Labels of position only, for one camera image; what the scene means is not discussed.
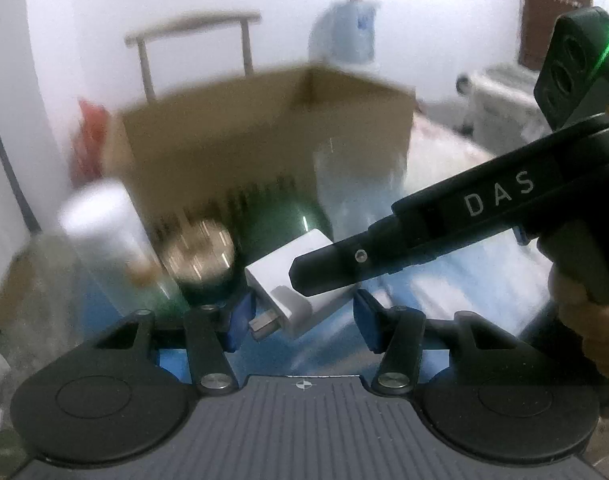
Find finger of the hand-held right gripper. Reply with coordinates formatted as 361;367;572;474
289;215;425;297

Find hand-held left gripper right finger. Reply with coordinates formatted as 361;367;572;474
353;290;523;396

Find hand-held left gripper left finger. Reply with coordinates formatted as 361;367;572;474
92;294;258;395

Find white charger plug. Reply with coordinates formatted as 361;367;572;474
244;228;359;344

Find clear drinking glass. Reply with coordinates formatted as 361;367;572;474
311;136;411;253

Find dark green round jar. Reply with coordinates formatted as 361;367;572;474
233;194;335;271

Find gold lidded round jar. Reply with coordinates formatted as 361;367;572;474
160;219;239;288

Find white lidded plastic bottle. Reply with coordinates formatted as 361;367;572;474
58;181;158;303

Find person's right hand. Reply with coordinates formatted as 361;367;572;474
549;269;609;382

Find brown wooden door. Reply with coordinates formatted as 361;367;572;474
518;0;594;69

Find small brown cardboard box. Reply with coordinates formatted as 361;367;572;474
0;242;62;338

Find blue water bottle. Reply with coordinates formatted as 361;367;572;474
308;0;381;67

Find red plastic bag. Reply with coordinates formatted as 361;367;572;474
70;99;112;188

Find wooden chair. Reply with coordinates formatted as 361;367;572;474
124;9;263;102

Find black cable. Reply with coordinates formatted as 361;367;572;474
0;85;41;236

